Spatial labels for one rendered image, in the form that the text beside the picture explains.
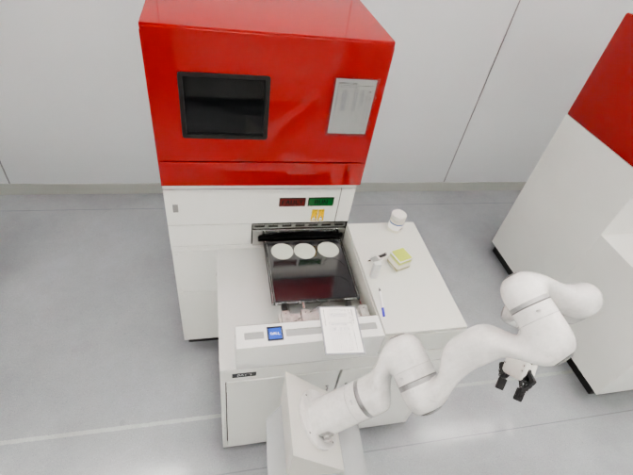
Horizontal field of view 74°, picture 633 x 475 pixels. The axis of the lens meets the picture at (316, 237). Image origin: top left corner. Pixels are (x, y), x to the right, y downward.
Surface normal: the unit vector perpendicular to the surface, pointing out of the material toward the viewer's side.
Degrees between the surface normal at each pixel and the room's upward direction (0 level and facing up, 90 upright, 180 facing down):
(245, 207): 90
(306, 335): 0
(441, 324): 0
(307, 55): 90
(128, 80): 90
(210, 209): 90
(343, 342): 0
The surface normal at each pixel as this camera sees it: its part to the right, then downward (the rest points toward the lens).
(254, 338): 0.14, -0.72
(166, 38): 0.18, 0.69
